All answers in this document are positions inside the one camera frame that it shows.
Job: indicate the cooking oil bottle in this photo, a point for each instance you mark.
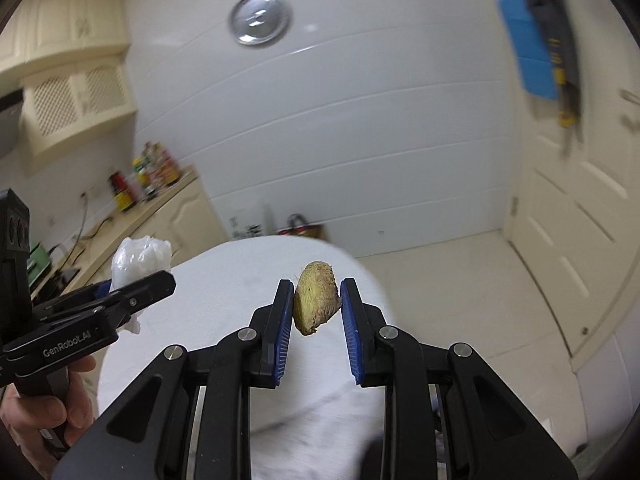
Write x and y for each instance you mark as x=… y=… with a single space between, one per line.
x=166 y=165

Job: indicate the white towel table cover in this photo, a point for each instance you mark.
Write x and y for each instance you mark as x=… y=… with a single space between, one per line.
x=318 y=422

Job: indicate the red and black shopping bag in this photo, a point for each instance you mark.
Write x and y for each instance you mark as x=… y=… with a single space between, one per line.
x=298 y=225

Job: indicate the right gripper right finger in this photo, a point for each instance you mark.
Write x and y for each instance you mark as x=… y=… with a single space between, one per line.
x=362 y=323

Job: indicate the white rice bag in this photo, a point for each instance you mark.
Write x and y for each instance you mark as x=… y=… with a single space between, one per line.
x=250 y=220

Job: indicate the person's left hand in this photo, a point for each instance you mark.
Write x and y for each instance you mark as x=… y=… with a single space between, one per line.
x=25 y=416

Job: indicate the ginger piece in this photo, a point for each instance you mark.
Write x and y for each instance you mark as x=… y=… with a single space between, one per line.
x=316 y=297

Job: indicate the dark soy sauce bottle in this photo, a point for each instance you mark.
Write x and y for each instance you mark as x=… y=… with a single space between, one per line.
x=123 y=196

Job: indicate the round silver wall vent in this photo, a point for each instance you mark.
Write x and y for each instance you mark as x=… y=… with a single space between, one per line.
x=256 y=23

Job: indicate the dark grey hanging apron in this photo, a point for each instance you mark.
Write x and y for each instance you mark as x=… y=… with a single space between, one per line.
x=553 y=20

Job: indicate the green kitchen appliance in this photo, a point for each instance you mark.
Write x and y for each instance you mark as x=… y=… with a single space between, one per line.
x=38 y=265

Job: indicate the black stove top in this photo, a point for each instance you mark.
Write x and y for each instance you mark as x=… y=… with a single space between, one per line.
x=51 y=284

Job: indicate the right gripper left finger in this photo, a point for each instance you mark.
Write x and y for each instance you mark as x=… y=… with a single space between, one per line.
x=273 y=324

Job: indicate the green yellow bottle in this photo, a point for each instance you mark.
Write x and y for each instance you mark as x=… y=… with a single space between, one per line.
x=144 y=179

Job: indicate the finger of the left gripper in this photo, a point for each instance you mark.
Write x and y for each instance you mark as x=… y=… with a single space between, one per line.
x=114 y=310
x=74 y=299

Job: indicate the cream upper wall cabinet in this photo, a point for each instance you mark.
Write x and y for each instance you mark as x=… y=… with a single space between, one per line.
x=67 y=58

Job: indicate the clear seasoning bottle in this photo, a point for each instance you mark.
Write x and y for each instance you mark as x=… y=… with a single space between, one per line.
x=151 y=166

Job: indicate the blue hanging cloth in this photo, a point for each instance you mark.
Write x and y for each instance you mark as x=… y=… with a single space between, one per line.
x=530 y=51

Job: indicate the cream panelled door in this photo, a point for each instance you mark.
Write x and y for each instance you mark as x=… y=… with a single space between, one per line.
x=577 y=222

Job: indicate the cream lower kitchen cabinets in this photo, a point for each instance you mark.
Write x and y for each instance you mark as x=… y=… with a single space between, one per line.
x=85 y=232

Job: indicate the white plastic bag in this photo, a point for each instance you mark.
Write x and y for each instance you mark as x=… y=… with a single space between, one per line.
x=139 y=258

